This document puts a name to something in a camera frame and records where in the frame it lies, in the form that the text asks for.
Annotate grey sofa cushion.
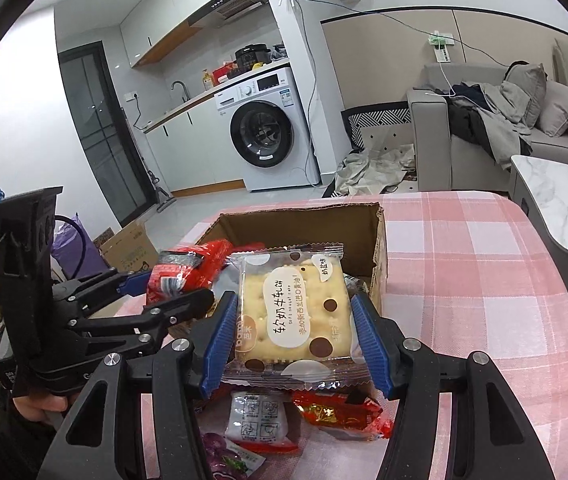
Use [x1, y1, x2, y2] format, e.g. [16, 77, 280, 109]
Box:
[534, 80, 568, 138]
[506, 62, 547, 126]

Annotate person's left forearm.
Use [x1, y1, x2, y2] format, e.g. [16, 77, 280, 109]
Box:
[0, 380, 64, 480]

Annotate purple grape candy packet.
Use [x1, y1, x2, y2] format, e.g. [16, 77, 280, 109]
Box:
[199, 430, 267, 480]

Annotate chrome kitchen faucet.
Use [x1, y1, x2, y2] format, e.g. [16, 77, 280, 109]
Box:
[170, 80, 191, 106]

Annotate white kitchen counter cabinet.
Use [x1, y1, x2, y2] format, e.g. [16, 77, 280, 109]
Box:
[144, 92, 247, 198]

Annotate purple plastic bag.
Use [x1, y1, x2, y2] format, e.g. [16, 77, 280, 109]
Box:
[51, 212, 109, 281]

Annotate brown floor cardboard box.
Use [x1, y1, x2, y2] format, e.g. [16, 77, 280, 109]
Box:
[92, 220, 161, 276]

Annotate white washing machine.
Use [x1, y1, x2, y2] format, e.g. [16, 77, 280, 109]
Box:
[215, 64, 322, 193]

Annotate black rice cooker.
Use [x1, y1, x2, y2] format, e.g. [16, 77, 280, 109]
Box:
[234, 43, 271, 72]

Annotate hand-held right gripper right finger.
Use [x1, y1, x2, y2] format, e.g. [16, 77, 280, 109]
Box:
[349, 292, 565, 480]

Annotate clear dotted biscuit packet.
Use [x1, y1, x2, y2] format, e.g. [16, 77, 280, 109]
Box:
[224, 241, 369, 391]

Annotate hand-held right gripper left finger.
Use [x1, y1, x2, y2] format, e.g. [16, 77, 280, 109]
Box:
[38, 290, 239, 480]

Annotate red triangular chip bag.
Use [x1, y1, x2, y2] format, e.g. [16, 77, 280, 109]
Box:
[145, 239, 267, 306]

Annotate pink checked tablecloth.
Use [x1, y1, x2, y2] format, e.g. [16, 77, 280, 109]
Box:
[114, 191, 568, 480]

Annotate person's left hand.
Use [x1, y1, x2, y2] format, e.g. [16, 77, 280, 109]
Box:
[12, 391, 72, 423]

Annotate green white power strip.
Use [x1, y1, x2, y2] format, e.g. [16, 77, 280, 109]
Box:
[426, 30, 457, 63]

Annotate grey sofa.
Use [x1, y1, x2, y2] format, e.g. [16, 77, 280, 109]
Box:
[406, 37, 568, 193]

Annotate white and red snack packet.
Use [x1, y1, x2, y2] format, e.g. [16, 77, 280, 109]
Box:
[226, 391, 299, 453]

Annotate pile of clothes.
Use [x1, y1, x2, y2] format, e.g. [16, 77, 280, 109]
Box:
[446, 82, 535, 171]

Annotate marble coffee table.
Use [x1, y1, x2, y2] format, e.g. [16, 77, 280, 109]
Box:
[508, 152, 568, 346]

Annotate silver range hood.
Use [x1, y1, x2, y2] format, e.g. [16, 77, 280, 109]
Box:
[186, 0, 269, 28]

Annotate upright floor mop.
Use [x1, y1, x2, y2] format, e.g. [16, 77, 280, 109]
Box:
[146, 170, 177, 211]

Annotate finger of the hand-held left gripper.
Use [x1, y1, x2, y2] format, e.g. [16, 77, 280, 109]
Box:
[54, 267, 153, 318]
[66, 287, 215, 361]

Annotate white wall cabinets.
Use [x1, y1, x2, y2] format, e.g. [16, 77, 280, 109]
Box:
[120, 0, 265, 68]

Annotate dark glass door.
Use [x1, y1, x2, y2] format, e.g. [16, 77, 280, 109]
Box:
[58, 42, 151, 228]

